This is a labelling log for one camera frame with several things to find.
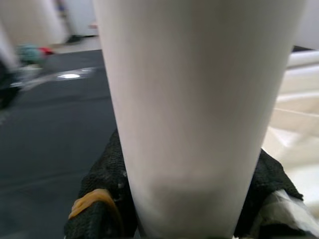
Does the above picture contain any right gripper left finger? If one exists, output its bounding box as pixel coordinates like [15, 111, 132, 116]
[63, 129, 138, 239]

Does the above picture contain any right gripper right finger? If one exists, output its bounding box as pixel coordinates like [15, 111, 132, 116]
[234, 148, 317, 239]

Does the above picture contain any white plastic table leg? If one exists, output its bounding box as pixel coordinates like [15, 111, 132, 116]
[286, 51, 319, 68]
[92, 0, 308, 239]

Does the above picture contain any white plastic children table top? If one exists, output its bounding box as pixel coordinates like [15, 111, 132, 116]
[259, 64, 319, 220]

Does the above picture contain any yellow rubber band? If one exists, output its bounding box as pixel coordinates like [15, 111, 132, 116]
[67, 188, 124, 239]

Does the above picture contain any clear tape strip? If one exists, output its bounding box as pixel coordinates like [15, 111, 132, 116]
[48, 67, 97, 83]

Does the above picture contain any clear plastic bag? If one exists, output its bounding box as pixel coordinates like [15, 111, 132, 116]
[9, 66, 58, 92]

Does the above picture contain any red cloth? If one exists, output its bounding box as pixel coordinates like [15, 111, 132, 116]
[38, 46, 55, 57]

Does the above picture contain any black mop head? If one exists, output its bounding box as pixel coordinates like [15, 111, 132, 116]
[66, 34, 84, 43]

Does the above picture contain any teal cloth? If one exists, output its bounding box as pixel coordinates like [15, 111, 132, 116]
[18, 43, 40, 63]

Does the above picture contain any white appliance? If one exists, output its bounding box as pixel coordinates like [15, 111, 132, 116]
[66, 0, 100, 37]

